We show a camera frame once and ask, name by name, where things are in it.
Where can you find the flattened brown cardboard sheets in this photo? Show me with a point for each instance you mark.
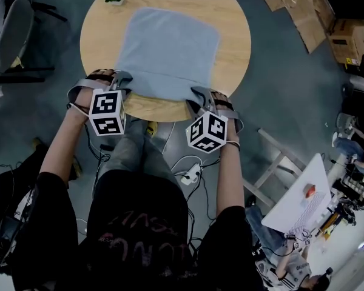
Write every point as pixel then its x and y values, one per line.
pixel 297 14

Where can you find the black bag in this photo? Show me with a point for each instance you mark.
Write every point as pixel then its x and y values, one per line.
pixel 9 202

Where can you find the light blue towel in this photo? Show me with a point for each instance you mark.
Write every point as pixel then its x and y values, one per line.
pixel 167 50

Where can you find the yellow and black box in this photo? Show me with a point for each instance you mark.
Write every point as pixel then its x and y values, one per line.
pixel 358 67

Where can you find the white power strip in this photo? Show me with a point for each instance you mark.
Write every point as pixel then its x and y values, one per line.
pixel 190 174

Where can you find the grey chair with black legs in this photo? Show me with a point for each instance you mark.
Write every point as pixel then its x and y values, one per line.
pixel 9 38

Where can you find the person's grey jeans legs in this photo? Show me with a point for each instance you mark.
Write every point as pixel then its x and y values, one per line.
pixel 133 153

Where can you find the brown cardboard box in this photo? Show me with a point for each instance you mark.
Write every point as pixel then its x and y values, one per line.
pixel 350 41

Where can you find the person's black printed t-shirt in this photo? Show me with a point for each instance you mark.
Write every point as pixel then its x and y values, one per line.
pixel 133 235

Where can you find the red and white small object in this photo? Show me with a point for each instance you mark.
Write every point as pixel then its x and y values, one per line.
pixel 310 191

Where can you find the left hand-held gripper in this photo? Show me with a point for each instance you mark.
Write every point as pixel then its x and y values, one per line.
pixel 106 111

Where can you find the person's left hand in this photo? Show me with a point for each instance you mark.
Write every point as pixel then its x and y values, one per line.
pixel 102 74

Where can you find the light wooden frame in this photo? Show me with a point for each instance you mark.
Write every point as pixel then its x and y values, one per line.
pixel 276 162

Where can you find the wrist band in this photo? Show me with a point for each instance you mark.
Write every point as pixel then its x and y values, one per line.
pixel 234 145

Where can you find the person's right forearm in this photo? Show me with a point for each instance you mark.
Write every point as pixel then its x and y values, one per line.
pixel 229 177

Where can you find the white rectangular table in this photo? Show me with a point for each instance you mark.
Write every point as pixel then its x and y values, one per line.
pixel 300 199

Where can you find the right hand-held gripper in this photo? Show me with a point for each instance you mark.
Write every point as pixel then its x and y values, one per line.
pixel 207 132

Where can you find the person's left forearm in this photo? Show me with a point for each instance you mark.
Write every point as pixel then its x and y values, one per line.
pixel 63 138

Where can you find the person's right hand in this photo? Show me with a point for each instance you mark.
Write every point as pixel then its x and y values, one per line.
pixel 222 101

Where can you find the patterned white mat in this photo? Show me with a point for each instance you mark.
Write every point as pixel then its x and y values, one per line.
pixel 311 214

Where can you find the person's yellow shoe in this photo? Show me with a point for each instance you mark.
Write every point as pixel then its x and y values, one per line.
pixel 152 128

